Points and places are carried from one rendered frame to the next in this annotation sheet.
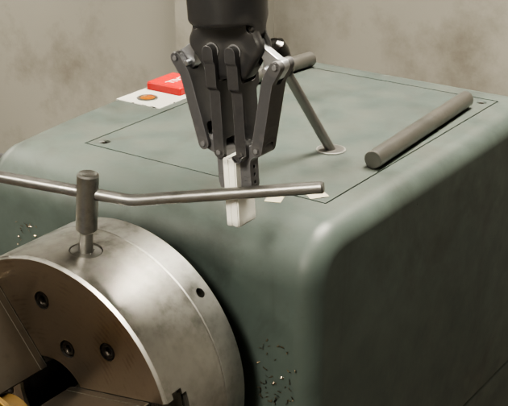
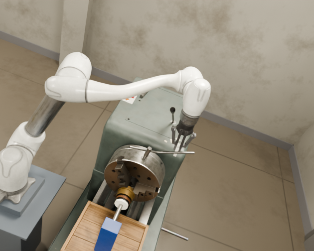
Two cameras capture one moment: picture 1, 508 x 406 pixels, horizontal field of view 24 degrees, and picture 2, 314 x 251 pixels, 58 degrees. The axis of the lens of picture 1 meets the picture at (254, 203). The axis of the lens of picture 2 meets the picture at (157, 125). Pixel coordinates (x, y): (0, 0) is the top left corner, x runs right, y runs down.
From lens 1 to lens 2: 0.95 m
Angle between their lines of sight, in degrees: 33
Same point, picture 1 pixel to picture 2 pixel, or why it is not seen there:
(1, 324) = (125, 172)
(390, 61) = (121, 31)
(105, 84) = (36, 18)
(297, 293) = (178, 163)
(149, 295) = (156, 167)
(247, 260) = (169, 156)
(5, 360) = (127, 179)
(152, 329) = (158, 175)
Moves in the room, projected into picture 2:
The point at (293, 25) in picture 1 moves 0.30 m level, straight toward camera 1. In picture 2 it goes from (96, 16) to (100, 27)
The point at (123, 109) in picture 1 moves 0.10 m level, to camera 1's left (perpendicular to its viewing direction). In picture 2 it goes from (124, 104) to (108, 104)
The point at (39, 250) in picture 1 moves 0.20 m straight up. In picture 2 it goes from (135, 159) to (145, 130)
